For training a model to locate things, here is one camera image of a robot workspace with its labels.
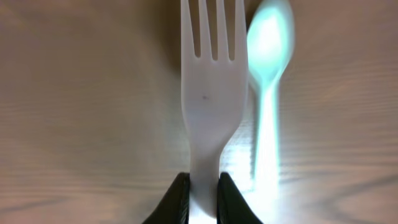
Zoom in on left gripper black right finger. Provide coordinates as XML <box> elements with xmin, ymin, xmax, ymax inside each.
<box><xmin>216</xmin><ymin>172</ymin><xmax>262</xmax><ymax>224</ymax></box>

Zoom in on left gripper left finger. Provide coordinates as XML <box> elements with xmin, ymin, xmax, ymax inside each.
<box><xmin>143</xmin><ymin>172</ymin><xmax>190</xmax><ymax>224</ymax></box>

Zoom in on white plastic fork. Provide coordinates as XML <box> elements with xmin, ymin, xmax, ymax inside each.
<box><xmin>180</xmin><ymin>1</ymin><xmax>249</xmax><ymax>223</ymax></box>

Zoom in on light blue plastic spoon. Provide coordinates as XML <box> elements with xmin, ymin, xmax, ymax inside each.
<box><xmin>247</xmin><ymin>0</ymin><xmax>295</xmax><ymax>194</ymax></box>

